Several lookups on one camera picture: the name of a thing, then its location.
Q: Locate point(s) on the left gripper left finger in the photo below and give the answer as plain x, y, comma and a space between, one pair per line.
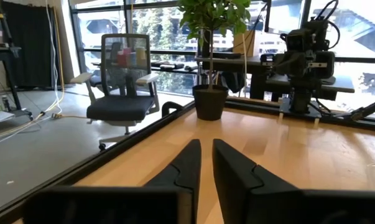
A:
188, 174

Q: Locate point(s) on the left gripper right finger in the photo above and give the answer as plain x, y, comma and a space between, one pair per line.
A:
234, 177

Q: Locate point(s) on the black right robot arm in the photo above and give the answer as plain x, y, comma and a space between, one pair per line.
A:
300, 99

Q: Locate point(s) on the black office desk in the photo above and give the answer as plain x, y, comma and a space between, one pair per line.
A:
237, 63
342, 87

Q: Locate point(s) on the brown cardboard box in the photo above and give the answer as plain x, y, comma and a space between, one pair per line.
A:
252, 46

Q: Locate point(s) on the black bag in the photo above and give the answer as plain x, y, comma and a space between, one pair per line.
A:
234, 82

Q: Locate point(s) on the green plant in black pot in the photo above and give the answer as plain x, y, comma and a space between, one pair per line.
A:
210, 102

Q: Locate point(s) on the black mesh office chair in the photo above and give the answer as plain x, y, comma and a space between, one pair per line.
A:
118, 107

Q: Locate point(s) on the yellow cup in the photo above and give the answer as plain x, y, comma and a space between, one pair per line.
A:
141, 57

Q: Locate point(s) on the red cup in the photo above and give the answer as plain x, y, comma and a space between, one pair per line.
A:
122, 59

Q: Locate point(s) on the power strip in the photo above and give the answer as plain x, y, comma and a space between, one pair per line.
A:
57, 116

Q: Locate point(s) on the black curtain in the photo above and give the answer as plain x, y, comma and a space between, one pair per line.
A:
28, 46

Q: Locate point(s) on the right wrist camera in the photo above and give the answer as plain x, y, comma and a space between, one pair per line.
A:
299, 40

